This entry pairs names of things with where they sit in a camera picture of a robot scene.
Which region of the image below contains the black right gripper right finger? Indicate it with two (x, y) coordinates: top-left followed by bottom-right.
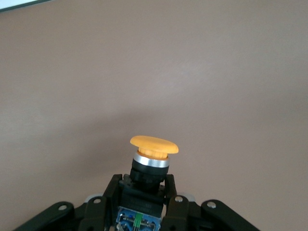
(163, 173), (261, 231)

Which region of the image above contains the white table edge rail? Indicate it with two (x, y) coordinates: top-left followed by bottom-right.
(0, 0), (52, 13)

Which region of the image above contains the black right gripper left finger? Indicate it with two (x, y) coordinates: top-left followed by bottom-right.
(13, 174), (123, 231)

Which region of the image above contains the yellow mushroom push button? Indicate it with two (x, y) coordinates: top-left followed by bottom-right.
(115, 135), (180, 231)

